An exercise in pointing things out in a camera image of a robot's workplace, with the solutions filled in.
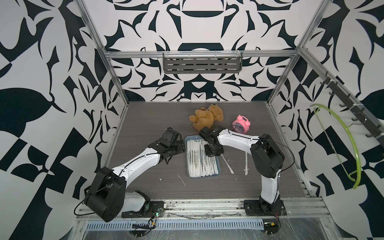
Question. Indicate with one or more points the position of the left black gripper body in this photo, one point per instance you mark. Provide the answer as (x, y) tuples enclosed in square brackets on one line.
[(179, 148)]

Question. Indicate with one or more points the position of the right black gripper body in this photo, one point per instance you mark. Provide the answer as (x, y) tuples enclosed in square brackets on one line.
[(210, 151)]

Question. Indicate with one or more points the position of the pile straw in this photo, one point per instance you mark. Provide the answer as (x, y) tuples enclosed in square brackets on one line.
[(227, 164)]

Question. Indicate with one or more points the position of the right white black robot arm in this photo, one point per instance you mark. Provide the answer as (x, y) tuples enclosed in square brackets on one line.
[(267, 156)]

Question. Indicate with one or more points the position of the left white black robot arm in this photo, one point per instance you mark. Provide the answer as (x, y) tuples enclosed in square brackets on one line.
[(107, 197)]

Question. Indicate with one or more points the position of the blue plastic storage tray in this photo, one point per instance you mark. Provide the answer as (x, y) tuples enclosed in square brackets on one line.
[(212, 165)]

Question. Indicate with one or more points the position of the brown teddy bear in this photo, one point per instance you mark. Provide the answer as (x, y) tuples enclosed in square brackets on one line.
[(206, 117)]

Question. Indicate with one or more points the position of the pink alarm clock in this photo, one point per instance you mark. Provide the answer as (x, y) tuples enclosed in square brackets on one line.
[(241, 125)]

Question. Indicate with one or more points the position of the green plastic clothes hanger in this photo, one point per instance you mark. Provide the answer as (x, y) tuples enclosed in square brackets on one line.
[(339, 143)]

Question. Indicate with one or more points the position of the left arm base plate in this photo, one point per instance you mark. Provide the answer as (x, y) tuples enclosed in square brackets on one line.
[(150, 209)]

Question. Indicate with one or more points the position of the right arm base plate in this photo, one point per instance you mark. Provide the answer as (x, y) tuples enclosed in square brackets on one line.
[(263, 208)]

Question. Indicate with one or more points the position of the grey metal wall shelf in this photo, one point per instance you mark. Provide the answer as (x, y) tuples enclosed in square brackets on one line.
[(202, 62)]

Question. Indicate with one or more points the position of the white slotted cable duct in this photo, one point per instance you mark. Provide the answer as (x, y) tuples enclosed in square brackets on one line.
[(208, 224)]

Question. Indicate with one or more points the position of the grey wall hook rail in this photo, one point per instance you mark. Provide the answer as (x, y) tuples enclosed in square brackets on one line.
[(362, 116)]

